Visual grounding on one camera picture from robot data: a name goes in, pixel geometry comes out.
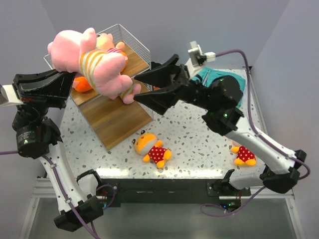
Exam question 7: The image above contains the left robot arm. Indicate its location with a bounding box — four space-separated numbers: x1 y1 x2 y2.
11 70 103 232

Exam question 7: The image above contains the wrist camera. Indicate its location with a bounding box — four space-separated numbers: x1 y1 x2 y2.
185 41 216 78
0 85 24 107

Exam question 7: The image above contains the white wire wooden shelf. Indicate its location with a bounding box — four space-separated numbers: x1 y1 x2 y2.
45 24 153 150

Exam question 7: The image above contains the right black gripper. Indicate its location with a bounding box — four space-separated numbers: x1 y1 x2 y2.
134 54 216 116

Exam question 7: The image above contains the yellow frog plush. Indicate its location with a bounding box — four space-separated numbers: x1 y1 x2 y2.
132 130 172 169
231 141 257 166

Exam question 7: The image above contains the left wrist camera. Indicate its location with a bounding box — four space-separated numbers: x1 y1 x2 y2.
0 85 24 107

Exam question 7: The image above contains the black printed garment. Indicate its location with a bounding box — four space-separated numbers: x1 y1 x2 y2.
150 61 162 92

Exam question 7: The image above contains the pink frog plush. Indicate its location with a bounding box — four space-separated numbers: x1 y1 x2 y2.
119 83 142 105
47 27 133 97

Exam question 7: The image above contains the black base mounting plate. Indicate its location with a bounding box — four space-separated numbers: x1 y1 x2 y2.
102 178 251 207

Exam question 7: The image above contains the aluminium frame rail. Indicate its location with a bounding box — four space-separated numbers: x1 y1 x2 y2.
243 66 305 239

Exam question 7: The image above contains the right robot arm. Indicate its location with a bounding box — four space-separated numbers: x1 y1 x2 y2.
134 52 306 196

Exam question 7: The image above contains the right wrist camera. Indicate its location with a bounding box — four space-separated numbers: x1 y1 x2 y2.
185 41 216 78

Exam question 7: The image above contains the large black-haired boy plush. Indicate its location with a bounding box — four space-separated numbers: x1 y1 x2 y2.
96 33 128 70

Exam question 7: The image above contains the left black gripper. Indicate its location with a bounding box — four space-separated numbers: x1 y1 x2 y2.
10 62 77 130

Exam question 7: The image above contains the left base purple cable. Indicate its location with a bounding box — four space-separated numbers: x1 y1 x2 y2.
96 184 117 210

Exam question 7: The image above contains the yellow frog plush right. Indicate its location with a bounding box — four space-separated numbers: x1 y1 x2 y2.
231 141 257 166

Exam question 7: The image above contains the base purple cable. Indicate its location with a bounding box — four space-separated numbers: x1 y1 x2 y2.
200 185 267 219
96 184 117 210

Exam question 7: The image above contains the teal folded cloth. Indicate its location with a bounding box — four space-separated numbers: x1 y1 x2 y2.
190 67 246 111

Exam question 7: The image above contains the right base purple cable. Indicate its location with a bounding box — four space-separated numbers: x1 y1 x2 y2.
200 185 267 219

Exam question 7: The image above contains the yellow frog plush centre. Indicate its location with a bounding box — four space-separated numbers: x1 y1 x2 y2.
132 130 172 169

